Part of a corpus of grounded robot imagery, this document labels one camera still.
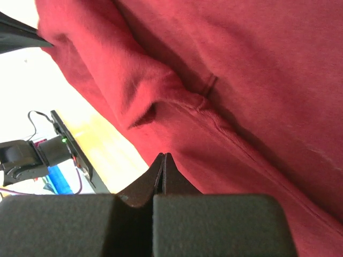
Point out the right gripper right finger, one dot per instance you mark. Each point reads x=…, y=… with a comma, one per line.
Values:
x=173, y=182

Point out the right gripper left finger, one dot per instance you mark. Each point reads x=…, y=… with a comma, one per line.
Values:
x=140, y=191

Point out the maroon t shirt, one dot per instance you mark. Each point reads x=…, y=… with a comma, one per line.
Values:
x=245, y=95

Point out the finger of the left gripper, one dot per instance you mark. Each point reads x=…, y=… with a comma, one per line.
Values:
x=16, y=35

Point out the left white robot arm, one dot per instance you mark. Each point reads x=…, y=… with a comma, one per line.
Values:
x=23, y=159

